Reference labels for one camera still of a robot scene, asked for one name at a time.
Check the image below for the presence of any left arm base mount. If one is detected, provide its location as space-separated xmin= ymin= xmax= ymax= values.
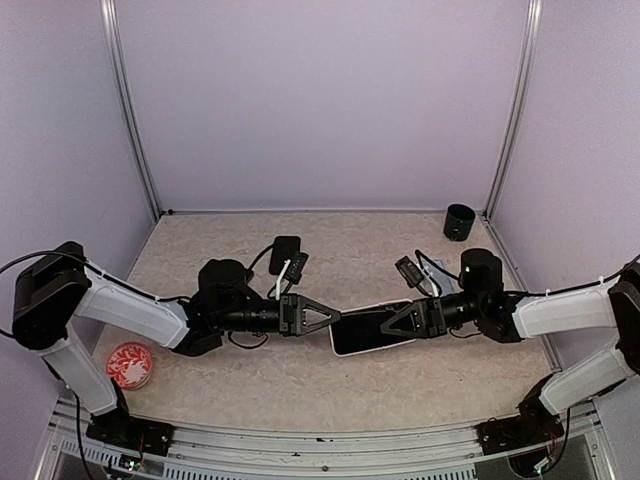
xmin=86 ymin=417 xmax=175 ymax=457

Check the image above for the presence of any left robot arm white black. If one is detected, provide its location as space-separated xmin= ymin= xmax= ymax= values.
xmin=6 ymin=241 xmax=341 ymax=445

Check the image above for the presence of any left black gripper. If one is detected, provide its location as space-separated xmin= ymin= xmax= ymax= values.
xmin=216 ymin=292 xmax=341 ymax=337

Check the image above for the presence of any dark green cup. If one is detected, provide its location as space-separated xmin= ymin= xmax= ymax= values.
xmin=443 ymin=203 xmax=476 ymax=242

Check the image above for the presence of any right aluminium frame post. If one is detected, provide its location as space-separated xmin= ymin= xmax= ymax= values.
xmin=483 ymin=0 xmax=543 ymax=223

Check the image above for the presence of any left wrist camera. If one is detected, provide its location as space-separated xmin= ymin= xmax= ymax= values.
xmin=274 ymin=252 xmax=309 ymax=300

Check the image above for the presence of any black phone case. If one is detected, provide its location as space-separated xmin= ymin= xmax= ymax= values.
xmin=269 ymin=235 xmax=301 ymax=276

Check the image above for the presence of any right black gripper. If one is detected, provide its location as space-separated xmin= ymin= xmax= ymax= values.
xmin=379 ymin=290 xmax=485 ymax=338

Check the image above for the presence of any aluminium frame post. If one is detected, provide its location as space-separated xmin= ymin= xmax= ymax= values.
xmin=483 ymin=0 xmax=543 ymax=223
xmin=100 ymin=0 xmax=163 ymax=222

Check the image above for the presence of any pink phone case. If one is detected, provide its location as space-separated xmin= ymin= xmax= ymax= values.
xmin=328 ymin=298 xmax=419 ymax=358

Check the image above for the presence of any red white patterned dish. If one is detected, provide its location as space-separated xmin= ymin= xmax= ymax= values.
xmin=105 ymin=342 xmax=153 ymax=390

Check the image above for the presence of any front aluminium rail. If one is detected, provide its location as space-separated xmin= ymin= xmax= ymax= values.
xmin=47 ymin=399 xmax=601 ymax=480

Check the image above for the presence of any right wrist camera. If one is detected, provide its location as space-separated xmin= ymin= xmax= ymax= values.
xmin=395 ymin=256 xmax=441 ymax=298

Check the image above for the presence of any light blue phone case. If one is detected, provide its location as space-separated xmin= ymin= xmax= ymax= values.
xmin=422 ymin=260 xmax=457 ymax=295

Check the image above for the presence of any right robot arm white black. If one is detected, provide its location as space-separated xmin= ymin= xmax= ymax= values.
xmin=380 ymin=248 xmax=639 ymax=444

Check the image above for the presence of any left aluminium frame post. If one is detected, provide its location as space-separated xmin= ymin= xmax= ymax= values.
xmin=100 ymin=0 xmax=163 ymax=222

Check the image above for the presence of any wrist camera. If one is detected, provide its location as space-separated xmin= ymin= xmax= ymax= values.
xmin=395 ymin=256 xmax=441 ymax=298
xmin=274 ymin=252 xmax=309 ymax=300

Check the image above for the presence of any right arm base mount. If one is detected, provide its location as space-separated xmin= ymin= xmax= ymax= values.
xmin=475 ymin=415 xmax=564 ymax=455

